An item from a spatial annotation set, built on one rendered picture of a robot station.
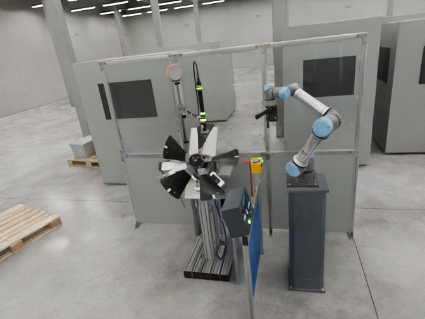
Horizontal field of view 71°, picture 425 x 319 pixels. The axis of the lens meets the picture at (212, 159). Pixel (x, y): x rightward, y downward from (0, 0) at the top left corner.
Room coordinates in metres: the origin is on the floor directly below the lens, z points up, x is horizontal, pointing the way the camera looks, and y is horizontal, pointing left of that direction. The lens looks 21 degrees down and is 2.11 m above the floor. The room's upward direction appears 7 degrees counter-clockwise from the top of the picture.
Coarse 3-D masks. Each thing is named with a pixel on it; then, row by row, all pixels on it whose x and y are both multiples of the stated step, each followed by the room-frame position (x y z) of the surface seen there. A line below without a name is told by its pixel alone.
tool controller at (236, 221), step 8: (232, 192) 1.63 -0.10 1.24; (240, 192) 1.59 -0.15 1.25; (232, 200) 1.53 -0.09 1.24; (240, 200) 1.50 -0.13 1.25; (248, 200) 1.61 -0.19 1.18; (224, 208) 1.46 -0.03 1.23; (232, 208) 1.43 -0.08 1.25; (240, 208) 1.44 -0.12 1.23; (248, 208) 1.55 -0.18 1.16; (224, 216) 1.44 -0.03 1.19; (232, 216) 1.43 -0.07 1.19; (240, 216) 1.42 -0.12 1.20; (248, 216) 1.50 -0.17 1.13; (232, 224) 1.43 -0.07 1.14; (240, 224) 1.42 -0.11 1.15; (248, 224) 1.45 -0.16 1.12; (232, 232) 1.43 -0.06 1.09; (240, 232) 1.42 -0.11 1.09; (248, 232) 1.41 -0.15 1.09
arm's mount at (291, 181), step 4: (288, 176) 2.21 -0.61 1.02; (316, 176) 2.15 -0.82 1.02; (288, 180) 2.14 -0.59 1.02; (292, 180) 2.13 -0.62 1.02; (296, 180) 2.12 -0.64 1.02; (316, 180) 2.08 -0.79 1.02; (288, 184) 2.08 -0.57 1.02; (292, 184) 2.07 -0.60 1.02; (296, 184) 2.06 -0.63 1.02; (300, 184) 2.05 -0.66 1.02; (304, 184) 2.04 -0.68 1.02; (308, 184) 2.04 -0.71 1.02; (312, 184) 2.03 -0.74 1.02; (316, 184) 2.02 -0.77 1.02
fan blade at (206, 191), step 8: (200, 176) 2.23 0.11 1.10; (208, 176) 2.26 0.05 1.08; (200, 184) 2.17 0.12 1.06; (208, 184) 2.19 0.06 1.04; (216, 184) 2.22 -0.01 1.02; (200, 192) 2.12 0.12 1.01; (208, 192) 2.13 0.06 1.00; (224, 192) 2.16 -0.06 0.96; (200, 200) 2.08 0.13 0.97; (208, 200) 2.08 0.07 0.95
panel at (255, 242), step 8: (256, 208) 2.32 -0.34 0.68; (256, 216) 2.29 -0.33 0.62; (256, 224) 2.26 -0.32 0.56; (256, 232) 2.23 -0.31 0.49; (256, 240) 2.20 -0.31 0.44; (256, 248) 2.16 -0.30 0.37; (256, 256) 2.13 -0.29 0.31; (256, 264) 2.10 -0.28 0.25; (256, 272) 2.07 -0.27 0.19; (256, 280) 2.03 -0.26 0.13
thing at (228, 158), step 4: (228, 152) 2.38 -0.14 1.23; (232, 152) 2.36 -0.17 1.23; (236, 152) 2.35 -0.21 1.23; (212, 156) 2.36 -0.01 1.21; (216, 156) 2.35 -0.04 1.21; (220, 156) 2.33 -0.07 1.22; (224, 156) 2.32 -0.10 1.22; (228, 156) 2.30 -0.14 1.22; (232, 156) 2.30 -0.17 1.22; (212, 160) 2.29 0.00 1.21; (216, 160) 2.28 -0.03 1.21; (220, 160) 2.27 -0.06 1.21; (224, 160) 2.26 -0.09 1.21; (228, 160) 2.26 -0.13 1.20; (232, 160) 2.25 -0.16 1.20; (236, 160) 2.24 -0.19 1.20; (228, 164) 2.22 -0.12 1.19; (232, 164) 2.21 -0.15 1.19; (236, 164) 2.21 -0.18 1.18
